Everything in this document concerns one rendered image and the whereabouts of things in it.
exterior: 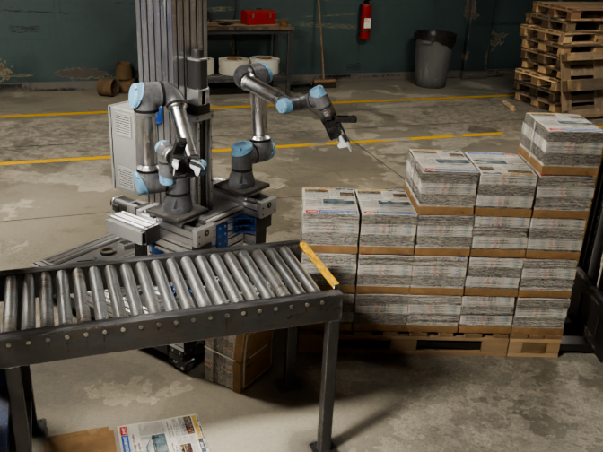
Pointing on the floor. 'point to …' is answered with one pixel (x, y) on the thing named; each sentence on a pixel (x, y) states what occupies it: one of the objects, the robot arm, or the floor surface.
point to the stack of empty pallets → (567, 21)
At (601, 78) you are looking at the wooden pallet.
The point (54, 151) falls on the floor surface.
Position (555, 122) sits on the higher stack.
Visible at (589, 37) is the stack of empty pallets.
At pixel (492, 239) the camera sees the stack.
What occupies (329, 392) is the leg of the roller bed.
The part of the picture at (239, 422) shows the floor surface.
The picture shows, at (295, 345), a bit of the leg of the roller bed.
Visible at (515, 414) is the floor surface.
